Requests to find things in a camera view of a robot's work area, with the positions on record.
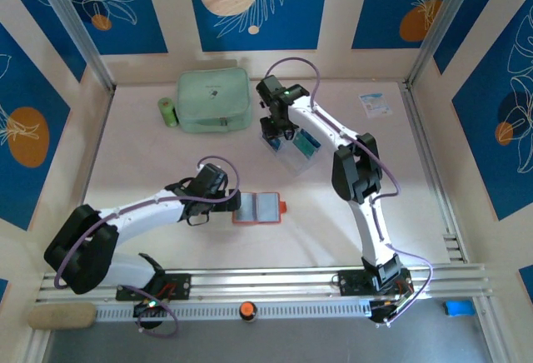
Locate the clear acrylic card stand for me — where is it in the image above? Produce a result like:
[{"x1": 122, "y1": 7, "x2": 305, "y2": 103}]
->
[{"x1": 258, "y1": 127, "x2": 322, "y2": 177}]

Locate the blue sponge block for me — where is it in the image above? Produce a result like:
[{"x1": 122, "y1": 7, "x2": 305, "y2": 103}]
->
[{"x1": 443, "y1": 299, "x2": 476, "y2": 318}]

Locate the orange card holder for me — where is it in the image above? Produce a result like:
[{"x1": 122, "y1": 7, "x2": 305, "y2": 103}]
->
[{"x1": 231, "y1": 191, "x2": 289, "y2": 226}]

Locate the aluminium side rail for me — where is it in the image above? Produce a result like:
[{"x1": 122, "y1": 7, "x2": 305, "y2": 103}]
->
[{"x1": 400, "y1": 82, "x2": 471, "y2": 264}]

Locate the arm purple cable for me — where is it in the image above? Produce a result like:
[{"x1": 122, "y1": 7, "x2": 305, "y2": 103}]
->
[
  {"x1": 264, "y1": 57, "x2": 434, "y2": 326},
  {"x1": 54, "y1": 154, "x2": 242, "y2": 338}
]

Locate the white blue paper packet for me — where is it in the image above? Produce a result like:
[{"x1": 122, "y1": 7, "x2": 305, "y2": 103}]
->
[{"x1": 358, "y1": 92, "x2": 394, "y2": 119}]

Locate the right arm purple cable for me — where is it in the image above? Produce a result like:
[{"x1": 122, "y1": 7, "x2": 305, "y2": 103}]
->
[{"x1": 264, "y1": 57, "x2": 434, "y2": 326}]

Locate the orange stop button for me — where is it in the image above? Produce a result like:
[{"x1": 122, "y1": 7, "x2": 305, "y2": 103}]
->
[{"x1": 239, "y1": 301, "x2": 259, "y2": 322}]

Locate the green cylinder roll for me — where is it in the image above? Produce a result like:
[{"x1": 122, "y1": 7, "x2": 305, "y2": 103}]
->
[{"x1": 157, "y1": 97, "x2": 180, "y2": 127}]

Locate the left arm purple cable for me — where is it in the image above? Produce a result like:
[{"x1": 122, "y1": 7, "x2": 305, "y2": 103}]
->
[{"x1": 54, "y1": 154, "x2": 242, "y2": 338}]

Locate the beige foam pad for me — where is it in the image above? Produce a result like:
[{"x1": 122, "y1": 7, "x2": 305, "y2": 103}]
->
[{"x1": 27, "y1": 302, "x2": 97, "y2": 331}]

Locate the green credit card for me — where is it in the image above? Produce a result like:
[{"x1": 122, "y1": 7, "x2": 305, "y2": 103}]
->
[{"x1": 291, "y1": 132, "x2": 316, "y2": 158}]

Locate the small black electronics board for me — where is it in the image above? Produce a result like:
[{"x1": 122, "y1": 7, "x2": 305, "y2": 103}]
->
[
  {"x1": 369, "y1": 299, "x2": 411, "y2": 326},
  {"x1": 132, "y1": 300, "x2": 168, "y2": 319}
]

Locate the grey slotted cable duct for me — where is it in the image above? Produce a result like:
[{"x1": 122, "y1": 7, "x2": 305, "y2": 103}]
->
[{"x1": 95, "y1": 298, "x2": 371, "y2": 322}]

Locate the aluminium frame post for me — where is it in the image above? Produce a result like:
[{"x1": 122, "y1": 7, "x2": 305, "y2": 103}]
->
[
  {"x1": 402, "y1": 0, "x2": 491, "y2": 89},
  {"x1": 28, "y1": 0, "x2": 117, "y2": 92}
]

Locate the mint green zip pouch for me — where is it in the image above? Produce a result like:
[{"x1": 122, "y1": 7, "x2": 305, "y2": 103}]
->
[{"x1": 177, "y1": 67, "x2": 252, "y2": 134}]

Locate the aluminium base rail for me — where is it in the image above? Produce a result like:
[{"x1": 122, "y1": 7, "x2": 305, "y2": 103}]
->
[{"x1": 35, "y1": 265, "x2": 495, "y2": 304}]

